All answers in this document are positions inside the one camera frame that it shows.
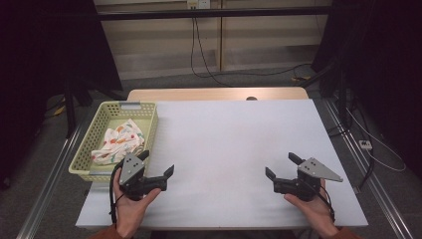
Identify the black curtain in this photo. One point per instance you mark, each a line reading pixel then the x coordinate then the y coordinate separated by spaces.
pixel 40 49
pixel 384 49

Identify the pale yellow perforated plastic basket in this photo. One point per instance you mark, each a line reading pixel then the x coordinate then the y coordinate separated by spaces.
pixel 111 109

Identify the black horizontal metal bar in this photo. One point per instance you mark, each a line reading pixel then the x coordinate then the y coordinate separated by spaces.
pixel 215 14

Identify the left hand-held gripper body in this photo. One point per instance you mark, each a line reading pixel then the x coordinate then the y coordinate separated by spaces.
pixel 131 171

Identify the person's right hand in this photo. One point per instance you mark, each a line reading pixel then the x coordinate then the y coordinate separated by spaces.
pixel 315 212

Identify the person's left hand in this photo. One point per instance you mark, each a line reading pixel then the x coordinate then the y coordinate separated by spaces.
pixel 131 212

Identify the white cloth with colourful print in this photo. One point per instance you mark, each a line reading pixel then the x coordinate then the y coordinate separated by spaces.
pixel 116 142

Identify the white table cover sheet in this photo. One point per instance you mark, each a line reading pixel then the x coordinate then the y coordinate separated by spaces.
pixel 225 149

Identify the black metal stand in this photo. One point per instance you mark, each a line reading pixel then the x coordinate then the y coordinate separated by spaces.
pixel 69 109

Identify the white wall socket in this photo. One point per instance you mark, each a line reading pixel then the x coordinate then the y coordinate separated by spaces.
pixel 198 4

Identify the silver metal floor rail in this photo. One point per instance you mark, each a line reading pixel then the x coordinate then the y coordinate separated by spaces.
pixel 375 186
pixel 49 186

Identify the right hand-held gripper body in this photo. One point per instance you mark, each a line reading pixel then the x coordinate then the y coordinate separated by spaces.
pixel 308 184

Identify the white power strip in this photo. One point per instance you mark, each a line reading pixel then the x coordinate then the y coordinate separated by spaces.
pixel 365 144

